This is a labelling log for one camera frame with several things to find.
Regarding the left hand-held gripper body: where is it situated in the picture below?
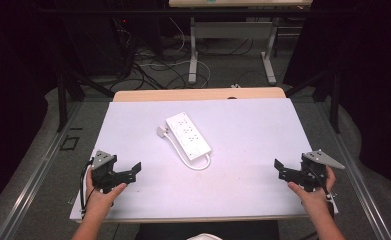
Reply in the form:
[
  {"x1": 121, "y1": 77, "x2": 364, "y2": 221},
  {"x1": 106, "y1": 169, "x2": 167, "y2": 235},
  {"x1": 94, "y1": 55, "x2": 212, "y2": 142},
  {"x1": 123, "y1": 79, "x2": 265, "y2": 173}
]
[{"x1": 90, "y1": 150, "x2": 128, "y2": 194}]

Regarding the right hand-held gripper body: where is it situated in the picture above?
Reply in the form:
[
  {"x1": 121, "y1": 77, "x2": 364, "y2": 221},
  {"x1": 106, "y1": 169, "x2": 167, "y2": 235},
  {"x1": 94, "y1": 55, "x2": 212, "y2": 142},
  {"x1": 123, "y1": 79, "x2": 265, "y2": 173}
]
[{"x1": 297, "y1": 149, "x2": 346, "y2": 193}]

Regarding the person's right hand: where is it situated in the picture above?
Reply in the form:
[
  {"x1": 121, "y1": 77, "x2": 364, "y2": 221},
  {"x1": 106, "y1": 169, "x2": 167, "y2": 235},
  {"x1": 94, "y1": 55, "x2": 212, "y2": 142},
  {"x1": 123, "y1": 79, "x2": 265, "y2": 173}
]
[{"x1": 287, "y1": 165, "x2": 337, "y2": 211}]

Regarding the person's left hand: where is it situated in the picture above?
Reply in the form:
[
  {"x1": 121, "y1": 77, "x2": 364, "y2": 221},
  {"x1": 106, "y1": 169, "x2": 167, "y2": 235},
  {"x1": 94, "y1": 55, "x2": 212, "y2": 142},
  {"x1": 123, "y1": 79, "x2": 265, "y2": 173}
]
[{"x1": 84, "y1": 165, "x2": 128, "y2": 216}]

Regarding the white table mat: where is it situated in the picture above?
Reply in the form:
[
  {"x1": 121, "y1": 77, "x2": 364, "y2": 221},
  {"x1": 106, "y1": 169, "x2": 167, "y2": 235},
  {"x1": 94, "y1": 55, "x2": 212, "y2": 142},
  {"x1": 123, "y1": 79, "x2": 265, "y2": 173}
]
[{"x1": 69, "y1": 97, "x2": 339, "y2": 222}]

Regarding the white power plug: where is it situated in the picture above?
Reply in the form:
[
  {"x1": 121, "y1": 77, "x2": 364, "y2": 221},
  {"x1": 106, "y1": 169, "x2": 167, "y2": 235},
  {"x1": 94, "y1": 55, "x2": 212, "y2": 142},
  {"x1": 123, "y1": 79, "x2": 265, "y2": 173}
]
[{"x1": 156, "y1": 124, "x2": 171, "y2": 139}]

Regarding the white power strip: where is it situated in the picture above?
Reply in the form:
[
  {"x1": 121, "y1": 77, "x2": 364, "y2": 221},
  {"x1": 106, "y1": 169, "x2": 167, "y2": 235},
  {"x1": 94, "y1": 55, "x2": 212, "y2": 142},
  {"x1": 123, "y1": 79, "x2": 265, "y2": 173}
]
[{"x1": 165, "y1": 111, "x2": 213, "y2": 162}]

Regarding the black metal stand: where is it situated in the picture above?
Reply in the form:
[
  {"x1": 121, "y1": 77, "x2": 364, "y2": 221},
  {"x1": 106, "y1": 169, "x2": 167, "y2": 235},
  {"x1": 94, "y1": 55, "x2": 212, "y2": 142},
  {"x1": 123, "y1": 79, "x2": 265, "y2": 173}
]
[
  {"x1": 56, "y1": 64, "x2": 116, "y2": 134},
  {"x1": 283, "y1": 68, "x2": 341, "y2": 135}
]

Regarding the wooden table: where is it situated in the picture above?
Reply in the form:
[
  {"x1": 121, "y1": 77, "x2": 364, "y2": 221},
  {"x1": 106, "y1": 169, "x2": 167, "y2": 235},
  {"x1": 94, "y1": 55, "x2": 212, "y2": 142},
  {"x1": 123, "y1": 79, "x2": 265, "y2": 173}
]
[{"x1": 69, "y1": 86, "x2": 339, "y2": 224}]

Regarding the person's dark clothing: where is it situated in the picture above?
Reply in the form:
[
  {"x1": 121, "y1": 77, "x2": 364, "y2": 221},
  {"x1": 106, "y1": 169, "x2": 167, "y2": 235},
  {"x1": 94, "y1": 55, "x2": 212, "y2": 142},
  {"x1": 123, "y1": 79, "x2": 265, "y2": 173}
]
[{"x1": 133, "y1": 219, "x2": 281, "y2": 240}]

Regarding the white cloth piece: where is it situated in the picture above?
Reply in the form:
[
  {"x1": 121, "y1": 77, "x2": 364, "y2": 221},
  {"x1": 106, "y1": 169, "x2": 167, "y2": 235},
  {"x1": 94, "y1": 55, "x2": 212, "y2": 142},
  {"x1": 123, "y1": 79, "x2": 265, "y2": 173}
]
[{"x1": 186, "y1": 232, "x2": 224, "y2": 240}]

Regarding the dark equipment cabinet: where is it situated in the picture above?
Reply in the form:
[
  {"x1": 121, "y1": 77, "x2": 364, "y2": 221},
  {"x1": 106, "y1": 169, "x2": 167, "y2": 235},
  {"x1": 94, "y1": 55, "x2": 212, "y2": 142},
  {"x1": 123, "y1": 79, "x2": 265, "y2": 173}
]
[{"x1": 57, "y1": 11, "x2": 136, "y2": 79}]

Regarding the white-legged background desk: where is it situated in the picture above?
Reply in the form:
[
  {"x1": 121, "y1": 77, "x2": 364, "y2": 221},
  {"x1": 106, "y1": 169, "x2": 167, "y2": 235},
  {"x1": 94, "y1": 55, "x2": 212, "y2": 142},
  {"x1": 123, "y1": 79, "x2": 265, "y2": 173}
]
[{"x1": 168, "y1": 0, "x2": 315, "y2": 86}]

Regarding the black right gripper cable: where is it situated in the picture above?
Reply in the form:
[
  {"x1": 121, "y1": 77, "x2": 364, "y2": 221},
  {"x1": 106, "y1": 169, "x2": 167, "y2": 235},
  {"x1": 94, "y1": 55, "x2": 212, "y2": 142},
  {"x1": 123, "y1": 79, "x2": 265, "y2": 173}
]
[{"x1": 306, "y1": 164, "x2": 337, "y2": 219}]

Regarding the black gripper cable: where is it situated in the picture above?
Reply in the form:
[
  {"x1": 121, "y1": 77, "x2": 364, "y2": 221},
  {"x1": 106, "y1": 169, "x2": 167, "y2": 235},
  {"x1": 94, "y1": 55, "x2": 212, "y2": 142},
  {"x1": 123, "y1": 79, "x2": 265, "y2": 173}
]
[
  {"x1": 78, "y1": 158, "x2": 96, "y2": 214},
  {"x1": 306, "y1": 164, "x2": 337, "y2": 219}
]

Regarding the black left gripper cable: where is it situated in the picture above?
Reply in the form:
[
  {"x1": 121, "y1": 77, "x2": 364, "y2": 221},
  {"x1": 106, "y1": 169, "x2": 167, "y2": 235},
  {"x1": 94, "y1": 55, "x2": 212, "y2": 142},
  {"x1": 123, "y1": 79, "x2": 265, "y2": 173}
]
[{"x1": 78, "y1": 158, "x2": 96, "y2": 214}]

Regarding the black floor socket frame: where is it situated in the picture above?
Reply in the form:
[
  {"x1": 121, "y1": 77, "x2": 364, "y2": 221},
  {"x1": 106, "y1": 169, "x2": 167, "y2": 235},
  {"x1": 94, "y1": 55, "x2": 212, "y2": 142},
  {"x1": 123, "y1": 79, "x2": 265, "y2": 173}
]
[{"x1": 59, "y1": 135, "x2": 81, "y2": 152}]

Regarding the metal floor rail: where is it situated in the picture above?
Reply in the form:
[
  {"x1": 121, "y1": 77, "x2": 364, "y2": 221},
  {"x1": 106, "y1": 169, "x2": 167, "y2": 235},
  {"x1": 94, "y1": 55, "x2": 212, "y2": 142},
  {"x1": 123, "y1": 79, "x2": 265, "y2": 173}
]
[
  {"x1": 0, "y1": 99, "x2": 84, "y2": 240},
  {"x1": 311, "y1": 99, "x2": 391, "y2": 240}
]

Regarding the white power strip cable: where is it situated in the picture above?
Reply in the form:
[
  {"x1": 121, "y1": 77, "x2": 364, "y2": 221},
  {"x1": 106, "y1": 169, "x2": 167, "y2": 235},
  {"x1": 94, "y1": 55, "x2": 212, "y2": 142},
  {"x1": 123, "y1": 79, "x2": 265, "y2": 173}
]
[{"x1": 164, "y1": 131, "x2": 213, "y2": 171}]

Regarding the bundle of black floor cables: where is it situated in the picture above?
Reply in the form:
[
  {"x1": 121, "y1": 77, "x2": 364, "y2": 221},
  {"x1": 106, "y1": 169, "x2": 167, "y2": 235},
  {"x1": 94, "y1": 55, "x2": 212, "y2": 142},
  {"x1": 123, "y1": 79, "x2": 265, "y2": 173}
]
[{"x1": 111, "y1": 18, "x2": 192, "y2": 92}]

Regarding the white floor cable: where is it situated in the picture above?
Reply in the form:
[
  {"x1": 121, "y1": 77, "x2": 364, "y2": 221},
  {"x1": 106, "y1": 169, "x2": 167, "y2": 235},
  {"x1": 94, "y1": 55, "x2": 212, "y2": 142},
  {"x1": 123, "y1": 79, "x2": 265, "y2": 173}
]
[{"x1": 138, "y1": 16, "x2": 213, "y2": 90}]

